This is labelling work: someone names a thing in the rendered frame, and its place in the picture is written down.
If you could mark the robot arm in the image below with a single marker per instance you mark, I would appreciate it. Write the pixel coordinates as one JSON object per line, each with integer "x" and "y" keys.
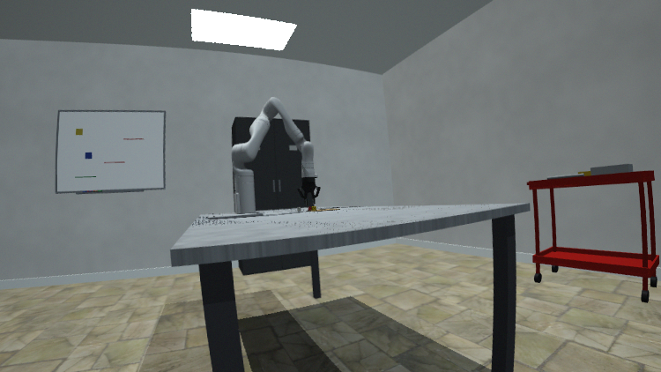
{"x": 244, "y": 197}

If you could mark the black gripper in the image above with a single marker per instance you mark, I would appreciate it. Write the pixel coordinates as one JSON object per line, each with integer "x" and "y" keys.
{"x": 309, "y": 185}

